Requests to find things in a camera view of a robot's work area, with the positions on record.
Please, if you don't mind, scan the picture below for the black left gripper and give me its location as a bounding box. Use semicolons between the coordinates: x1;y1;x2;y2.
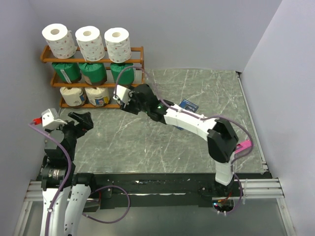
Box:
45;111;93;160

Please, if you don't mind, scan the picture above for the cream roll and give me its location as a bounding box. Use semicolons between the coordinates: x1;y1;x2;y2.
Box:
85;87;110;107
60;87;86;107

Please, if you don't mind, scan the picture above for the cream roll front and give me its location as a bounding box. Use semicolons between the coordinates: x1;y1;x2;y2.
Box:
85;87;110;107

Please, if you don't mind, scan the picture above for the green roll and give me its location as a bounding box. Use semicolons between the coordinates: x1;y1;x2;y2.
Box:
78;62;107;86
52;62;81;84
110;63;135;86

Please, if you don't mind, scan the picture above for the white dotted roll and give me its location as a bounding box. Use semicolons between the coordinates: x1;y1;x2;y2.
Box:
75;26;106;62
104;28;131;63
42;24;77;59

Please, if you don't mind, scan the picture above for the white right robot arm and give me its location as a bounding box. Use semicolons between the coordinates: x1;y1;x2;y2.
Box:
114;84;239;196

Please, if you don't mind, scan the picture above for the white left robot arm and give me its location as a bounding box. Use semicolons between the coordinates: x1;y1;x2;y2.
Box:
40;109;97;236

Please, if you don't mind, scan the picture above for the orange wooden shelf rack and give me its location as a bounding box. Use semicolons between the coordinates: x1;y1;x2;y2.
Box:
40;45;146;110

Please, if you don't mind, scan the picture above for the blue razor blister pack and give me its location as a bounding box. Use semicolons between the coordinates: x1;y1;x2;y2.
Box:
175;98;199;130

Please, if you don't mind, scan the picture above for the pink small box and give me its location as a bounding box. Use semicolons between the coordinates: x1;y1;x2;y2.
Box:
235;140;252;154

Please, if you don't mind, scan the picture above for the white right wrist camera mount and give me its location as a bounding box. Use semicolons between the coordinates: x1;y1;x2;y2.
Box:
113;85;135;110

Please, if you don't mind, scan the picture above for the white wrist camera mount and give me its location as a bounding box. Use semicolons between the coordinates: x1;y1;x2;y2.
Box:
113;85;135;110
32;108;67;130

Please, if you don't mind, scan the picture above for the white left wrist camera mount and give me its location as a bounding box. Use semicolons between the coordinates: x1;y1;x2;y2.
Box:
32;108;67;130

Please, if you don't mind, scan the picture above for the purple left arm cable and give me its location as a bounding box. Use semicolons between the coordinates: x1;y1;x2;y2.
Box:
29;122;76;236

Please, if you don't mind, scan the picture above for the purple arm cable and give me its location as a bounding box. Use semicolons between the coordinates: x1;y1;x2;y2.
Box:
115;65;253;197
29;122;76;236

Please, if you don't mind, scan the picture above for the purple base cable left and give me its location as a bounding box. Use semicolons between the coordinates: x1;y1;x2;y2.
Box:
81;185;131;224

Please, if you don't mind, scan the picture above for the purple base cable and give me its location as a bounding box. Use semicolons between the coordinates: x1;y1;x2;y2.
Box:
81;185;131;224
216;191;247;217

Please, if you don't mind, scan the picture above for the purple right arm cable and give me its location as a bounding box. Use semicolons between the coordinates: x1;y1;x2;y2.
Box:
115;65;253;197

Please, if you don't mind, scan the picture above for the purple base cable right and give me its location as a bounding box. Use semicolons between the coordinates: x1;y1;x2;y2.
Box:
216;191;247;217

